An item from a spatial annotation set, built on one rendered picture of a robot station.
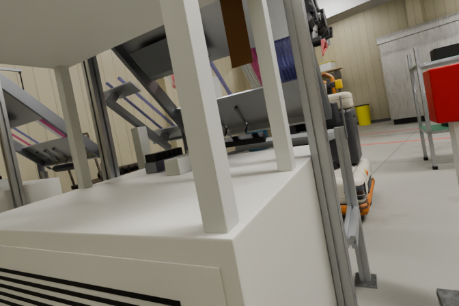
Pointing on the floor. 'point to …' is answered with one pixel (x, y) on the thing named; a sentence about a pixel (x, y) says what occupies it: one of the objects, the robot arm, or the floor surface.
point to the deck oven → (444, 33)
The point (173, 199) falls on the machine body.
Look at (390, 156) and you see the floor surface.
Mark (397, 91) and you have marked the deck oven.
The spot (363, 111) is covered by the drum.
